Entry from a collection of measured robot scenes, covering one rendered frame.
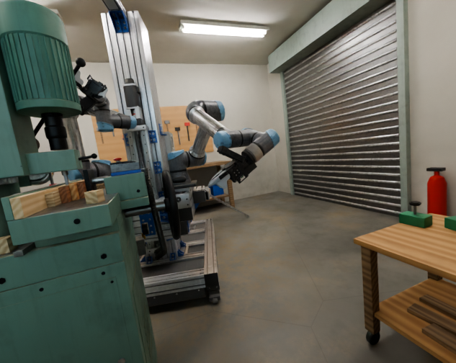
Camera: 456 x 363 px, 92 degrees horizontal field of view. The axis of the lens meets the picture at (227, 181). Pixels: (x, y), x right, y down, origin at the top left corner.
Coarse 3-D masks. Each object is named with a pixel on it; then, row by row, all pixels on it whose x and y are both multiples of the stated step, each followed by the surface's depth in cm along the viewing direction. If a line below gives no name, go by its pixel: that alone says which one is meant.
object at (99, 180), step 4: (84, 172) 77; (88, 172) 78; (92, 172) 84; (84, 176) 77; (88, 176) 77; (92, 176) 83; (100, 176) 82; (104, 176) 83; (84, 180) 77; (88, 180) 78; (92, 180) 81; (96, 180) 81; (100, 180) 82; (88, 184) 78; (92, 184) 81; (96, 184) 86; (88, 188) 78; (92, 188) 80; (96, 188) 85
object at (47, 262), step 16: (128, 224) 91; (80, 240) 63; (96, 240) 64; (112, 240) 65; (128, 240) 83; (0, 256) 57; (32, 256) 59; (48, 256) 60; (64, 256) 61; (80, 256) 63; (96, 256) 64; (112, 256) 65; (0, 272) 57; (16, 272) 58; (32, 272) 59; (48, 272) 60; (64, 272) 62; (0, 288) 57
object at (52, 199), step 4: (52, 192) 65; (56, 192) 66; (48, 196) 63; (52, 196) 64; (56, 196) 66; (48, 200) 63; (52, 200) 64; (56, 200) 65; (60, 200) 68; (48, 204) 63; (52, 204) 64; (56, 204) 65; (60, 204) 67
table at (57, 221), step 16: (48, 208) 62; (64, 208) 58; (80, 208) 56; (96, 208) 57; (112, 208) 62; (128, 208) 79; (16, 224) 51; (32, 224) 52; (48, 224) 53; (64, 224) 54; (80, 224) 56; (96, 224) 57; (112, 224) 59; (16, 240) 51; (32, 240) 52
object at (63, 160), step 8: (40, 152) 73; (48, 152) 73; (56, 152) 74; (64, 152) 75; (72, 152) 76; (32, 160) 72; (40, 160) 73; (48, 160) 74; (56, 160) 74; (64, 160) 75; (72, 160) 76; (32, 168) 72; (40, 168) 73; (48, 168) 74; (56, 168) 74; (64, 168) 75; (72, 168) 76; (80, 168) 80
